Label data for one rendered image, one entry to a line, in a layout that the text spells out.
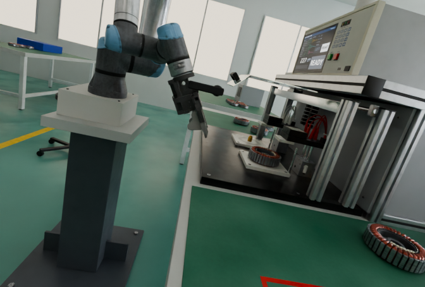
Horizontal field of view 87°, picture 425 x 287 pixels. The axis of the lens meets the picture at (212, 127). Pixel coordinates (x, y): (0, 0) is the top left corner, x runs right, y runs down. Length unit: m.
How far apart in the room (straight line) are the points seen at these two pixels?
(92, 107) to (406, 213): 1.08
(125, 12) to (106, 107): 0.35
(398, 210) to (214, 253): 0.58
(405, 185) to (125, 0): 0.97
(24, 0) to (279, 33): 5.61
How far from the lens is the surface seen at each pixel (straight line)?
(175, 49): 0.71
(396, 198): 0.82
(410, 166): 0.80
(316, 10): 6.20
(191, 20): 5.58
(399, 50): 0.84
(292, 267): 0.47
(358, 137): 0.85
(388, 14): 0.82
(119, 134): 0.90
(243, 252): 0.45
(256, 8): 5.77
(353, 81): 0.68
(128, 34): 0.78
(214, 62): 5.47
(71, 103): 1.00
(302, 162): 0.83
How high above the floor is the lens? 1.03
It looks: 13 degrees down
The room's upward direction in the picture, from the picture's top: 14 degrees clockwise
